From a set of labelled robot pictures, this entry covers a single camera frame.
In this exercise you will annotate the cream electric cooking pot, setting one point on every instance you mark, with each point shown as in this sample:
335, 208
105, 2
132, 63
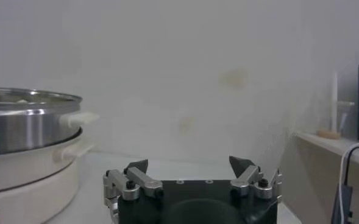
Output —
30, 185

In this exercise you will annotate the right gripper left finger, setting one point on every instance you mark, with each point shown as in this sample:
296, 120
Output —
139, 181

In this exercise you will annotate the clear plastic drink cup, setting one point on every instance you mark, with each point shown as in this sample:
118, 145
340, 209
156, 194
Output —
343, 121

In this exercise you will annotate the white side table with cup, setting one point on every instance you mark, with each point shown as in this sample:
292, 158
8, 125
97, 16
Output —
313, 176

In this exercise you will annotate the stainless steel steamer basket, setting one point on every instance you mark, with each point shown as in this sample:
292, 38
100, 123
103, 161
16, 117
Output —
20, 128

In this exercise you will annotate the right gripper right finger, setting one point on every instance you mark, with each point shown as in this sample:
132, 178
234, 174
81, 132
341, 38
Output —
249, 179

